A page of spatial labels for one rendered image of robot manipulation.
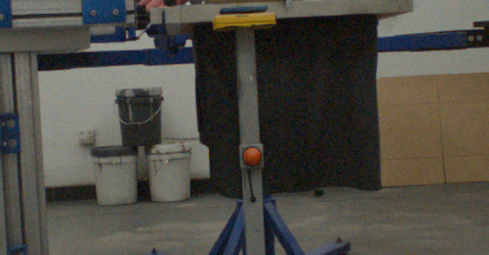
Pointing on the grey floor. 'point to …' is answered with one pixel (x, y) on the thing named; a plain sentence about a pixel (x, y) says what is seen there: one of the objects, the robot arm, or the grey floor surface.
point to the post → (249, 117)
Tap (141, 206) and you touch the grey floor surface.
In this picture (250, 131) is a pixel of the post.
